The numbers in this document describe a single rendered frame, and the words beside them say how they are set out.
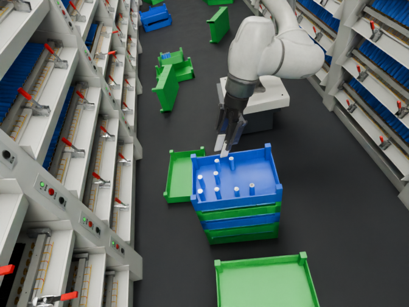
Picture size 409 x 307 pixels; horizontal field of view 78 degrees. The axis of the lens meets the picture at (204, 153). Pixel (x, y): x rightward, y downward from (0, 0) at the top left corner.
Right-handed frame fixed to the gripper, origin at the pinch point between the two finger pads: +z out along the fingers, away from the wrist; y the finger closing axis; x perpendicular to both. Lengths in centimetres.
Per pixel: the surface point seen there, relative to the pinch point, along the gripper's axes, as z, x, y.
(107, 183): 26.9, 34.6, 22.3
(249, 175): 9.1, -8.9, -9.2
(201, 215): 22.2, 10.2, -9.7
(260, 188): 9.4, -8.4, -15.8
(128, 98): 31, 0, 101
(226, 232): 35.1, -2.9, -13.4
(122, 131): 30, 16, 61
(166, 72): 14, -28, 104
